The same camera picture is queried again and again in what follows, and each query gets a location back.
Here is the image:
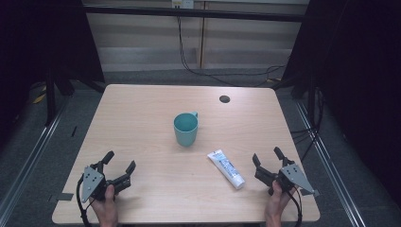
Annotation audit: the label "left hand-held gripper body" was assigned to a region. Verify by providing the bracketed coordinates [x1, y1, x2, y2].
[80, 162, 131, 204]

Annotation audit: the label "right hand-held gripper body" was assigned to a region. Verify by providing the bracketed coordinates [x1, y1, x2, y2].
[254, 162, 316, 197]

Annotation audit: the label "white toothpaste tube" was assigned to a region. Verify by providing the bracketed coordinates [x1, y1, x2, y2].
[206, 148, 246, 191]

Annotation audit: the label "teal cup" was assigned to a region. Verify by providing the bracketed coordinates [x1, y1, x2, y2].
[173, 111, 200, 148]

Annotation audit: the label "person's right hand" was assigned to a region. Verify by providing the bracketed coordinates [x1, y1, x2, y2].
[264, 181, 298, 227]

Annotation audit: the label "person's left hand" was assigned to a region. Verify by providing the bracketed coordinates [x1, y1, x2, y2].
[89, 184, 119, 227]

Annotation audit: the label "black tape strip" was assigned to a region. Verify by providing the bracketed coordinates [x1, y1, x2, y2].
[56, 192, 75, 202]

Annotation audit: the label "black metal stand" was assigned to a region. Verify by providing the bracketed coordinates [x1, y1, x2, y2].
[44, 67, 77, 127]
[289, 75, 320, 127]

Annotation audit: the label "yellow floor tape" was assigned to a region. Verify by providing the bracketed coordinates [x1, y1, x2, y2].
[32, 85, 47, 105]

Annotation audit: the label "black curtain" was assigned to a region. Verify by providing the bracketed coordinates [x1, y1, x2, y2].
[0, 0, 106, 149]
[277, 0, 401, 209]

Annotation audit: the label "black horizontal bar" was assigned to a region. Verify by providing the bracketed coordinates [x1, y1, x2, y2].
[82, 4, 306, 23]

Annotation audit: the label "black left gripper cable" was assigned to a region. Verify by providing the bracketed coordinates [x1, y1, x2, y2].
[76, 175, 95, 227]

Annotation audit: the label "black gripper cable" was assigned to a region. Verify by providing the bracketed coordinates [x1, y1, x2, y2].
[285, 187, 304, 227]
[76, 175, 95, 227]

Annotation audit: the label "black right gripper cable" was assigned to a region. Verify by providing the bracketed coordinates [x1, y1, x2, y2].
[285, 187, 304, 227]

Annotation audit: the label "black floor cables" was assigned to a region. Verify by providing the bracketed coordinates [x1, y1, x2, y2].
[289, 88, 325, 163]

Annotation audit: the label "metal floor rail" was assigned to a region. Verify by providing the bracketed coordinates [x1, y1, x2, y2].
[294, 100, 367, 227]
[0, 94, 71, 218]

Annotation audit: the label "black hanging cable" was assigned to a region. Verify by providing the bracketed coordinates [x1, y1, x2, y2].
[176, 15, 287, 88]

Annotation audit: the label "white wall socket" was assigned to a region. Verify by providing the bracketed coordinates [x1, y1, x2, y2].
[171, 0, 195, 9]

